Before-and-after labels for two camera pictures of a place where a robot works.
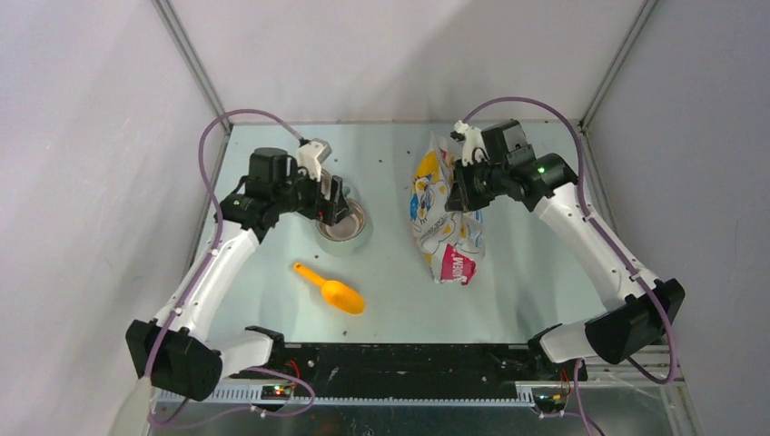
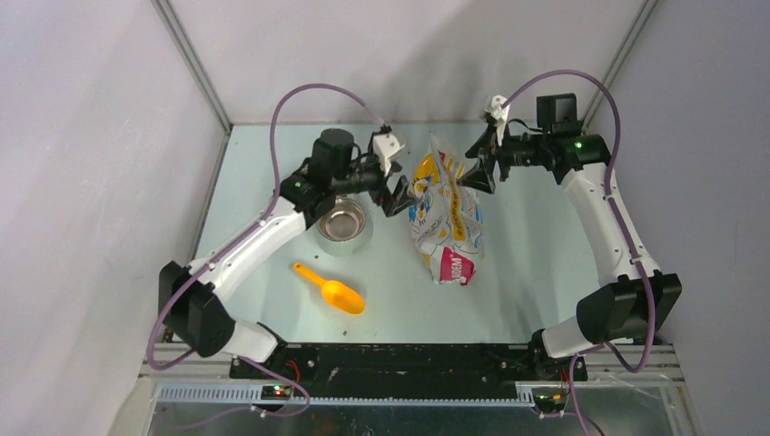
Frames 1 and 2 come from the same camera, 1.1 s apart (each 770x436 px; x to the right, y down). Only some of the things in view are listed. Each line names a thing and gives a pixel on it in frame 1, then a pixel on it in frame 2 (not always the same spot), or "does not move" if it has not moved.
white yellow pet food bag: [451, 241] does not move
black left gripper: [326, 211] to [400, 198]
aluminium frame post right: [641, 20] does not move
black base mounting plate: [409, 366] does not move
